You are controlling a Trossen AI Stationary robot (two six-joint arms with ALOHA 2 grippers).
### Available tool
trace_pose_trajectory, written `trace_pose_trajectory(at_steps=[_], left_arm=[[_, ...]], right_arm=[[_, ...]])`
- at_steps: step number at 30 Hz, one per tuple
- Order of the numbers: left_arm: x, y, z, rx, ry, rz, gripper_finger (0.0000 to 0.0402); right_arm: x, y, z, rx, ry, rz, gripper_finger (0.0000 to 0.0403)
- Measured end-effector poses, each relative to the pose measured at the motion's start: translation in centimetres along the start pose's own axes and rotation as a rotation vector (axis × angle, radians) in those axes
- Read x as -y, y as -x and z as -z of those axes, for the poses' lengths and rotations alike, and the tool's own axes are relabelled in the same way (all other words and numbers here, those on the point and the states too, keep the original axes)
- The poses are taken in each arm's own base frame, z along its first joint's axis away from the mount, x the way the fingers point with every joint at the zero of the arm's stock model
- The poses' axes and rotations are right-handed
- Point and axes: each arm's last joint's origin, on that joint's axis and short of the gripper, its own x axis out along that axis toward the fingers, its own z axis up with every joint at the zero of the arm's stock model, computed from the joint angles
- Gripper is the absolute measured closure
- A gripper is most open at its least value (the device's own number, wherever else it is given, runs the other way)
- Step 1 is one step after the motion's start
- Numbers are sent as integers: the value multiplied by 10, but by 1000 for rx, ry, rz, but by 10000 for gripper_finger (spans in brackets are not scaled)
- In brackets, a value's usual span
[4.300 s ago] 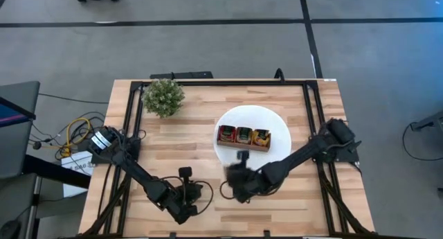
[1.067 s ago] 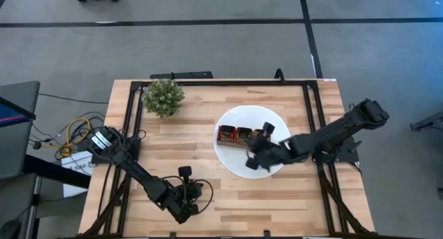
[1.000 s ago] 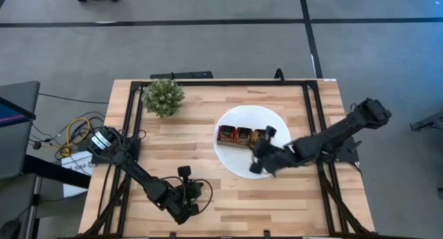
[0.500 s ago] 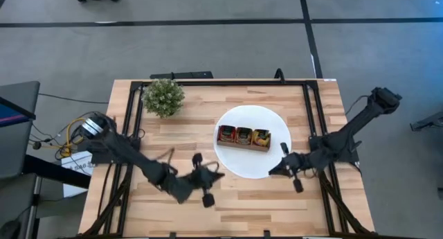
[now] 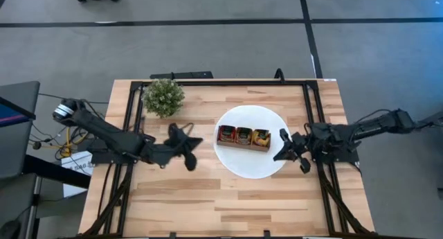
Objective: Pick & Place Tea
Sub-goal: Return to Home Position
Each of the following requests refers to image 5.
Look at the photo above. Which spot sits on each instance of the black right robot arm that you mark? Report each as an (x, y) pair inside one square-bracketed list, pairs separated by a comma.
[(360, 131)]

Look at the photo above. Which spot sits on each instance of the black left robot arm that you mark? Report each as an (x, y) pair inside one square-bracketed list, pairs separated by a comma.
[(110, 135)]

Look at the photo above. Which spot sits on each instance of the yellow tea packet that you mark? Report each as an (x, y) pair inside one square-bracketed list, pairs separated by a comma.
[(261, 138)]

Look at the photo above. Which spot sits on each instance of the black round power plug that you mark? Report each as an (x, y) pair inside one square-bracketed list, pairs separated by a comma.
[(37, 145)]

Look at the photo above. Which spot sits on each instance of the black hook clamp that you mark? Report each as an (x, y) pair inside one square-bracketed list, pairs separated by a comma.
[(279, 74)]

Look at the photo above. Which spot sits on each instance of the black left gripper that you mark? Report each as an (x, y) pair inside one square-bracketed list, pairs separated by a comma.
[(166, 150)]

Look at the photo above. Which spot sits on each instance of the black table clamp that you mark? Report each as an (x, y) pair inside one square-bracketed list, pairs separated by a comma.
[(172, 235)]

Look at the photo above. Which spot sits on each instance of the green potted plant black pot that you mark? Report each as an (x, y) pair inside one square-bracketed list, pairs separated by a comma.
[(162, 97)]

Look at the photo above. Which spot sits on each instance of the white printed cardboard box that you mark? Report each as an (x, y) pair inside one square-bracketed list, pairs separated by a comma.
[(78, 163)]

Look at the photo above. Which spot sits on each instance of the red strawberry tea packet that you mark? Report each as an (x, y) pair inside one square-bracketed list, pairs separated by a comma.
[(226, 133)]

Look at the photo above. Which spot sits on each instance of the black desk beam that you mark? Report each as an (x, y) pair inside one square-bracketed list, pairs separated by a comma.
[(55, 171)]

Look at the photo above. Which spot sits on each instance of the beige tea packet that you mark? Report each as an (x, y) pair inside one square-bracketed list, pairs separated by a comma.
[(244, 135)]

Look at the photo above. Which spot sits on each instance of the black monitor blue screen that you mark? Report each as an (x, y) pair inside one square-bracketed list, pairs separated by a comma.
[(10, 114)]

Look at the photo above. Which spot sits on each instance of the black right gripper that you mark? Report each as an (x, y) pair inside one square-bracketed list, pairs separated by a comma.
[(302, 143)]

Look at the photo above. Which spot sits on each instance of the white round woven placemat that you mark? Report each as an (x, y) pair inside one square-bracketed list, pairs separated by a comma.
[(249, 163)]

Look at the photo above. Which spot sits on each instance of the black aluminium table frame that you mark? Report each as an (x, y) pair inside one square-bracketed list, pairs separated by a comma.
[(242, 82)]

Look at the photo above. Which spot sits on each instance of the black furniture leg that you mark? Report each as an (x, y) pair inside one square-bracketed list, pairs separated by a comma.
[(431, 120)]

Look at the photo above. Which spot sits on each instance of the wooden tea organizer box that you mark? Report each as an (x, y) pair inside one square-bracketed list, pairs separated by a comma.
[(242, 147)]

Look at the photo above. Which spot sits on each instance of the black flat bar bracket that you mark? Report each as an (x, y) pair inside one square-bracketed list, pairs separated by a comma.
[(181, 75)]

